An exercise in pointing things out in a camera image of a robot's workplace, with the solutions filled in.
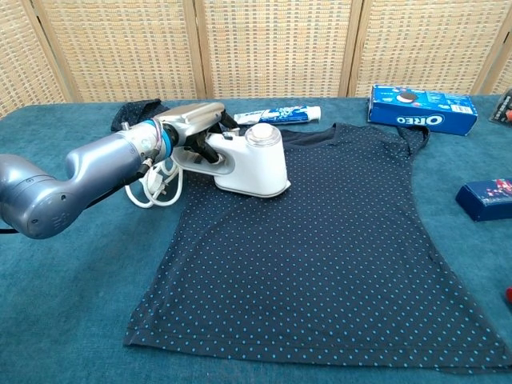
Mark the dark blue patterned box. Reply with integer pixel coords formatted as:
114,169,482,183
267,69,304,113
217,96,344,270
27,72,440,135
455,178,512,222

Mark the blue white toothpaste tube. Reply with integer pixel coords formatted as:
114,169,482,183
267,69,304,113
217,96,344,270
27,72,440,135
234,105,322,126

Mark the navy polka dot shirt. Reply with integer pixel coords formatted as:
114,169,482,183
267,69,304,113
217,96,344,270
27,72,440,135
110,98,512,375

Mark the clear pack of red caps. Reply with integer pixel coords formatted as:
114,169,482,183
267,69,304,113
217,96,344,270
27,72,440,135
490,90,512,127

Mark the white handheld steam iron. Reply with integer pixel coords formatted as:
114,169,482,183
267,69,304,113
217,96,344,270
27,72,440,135
174,123,292,198

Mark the blue Oreo cookie box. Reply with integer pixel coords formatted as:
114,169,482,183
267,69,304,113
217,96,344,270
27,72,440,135
366,83,479,137

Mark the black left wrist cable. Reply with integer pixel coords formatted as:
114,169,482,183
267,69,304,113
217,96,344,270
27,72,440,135
0,158,157,237

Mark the woven rattan folding screen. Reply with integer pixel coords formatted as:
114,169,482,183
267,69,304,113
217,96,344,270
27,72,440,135
0,0,512,117

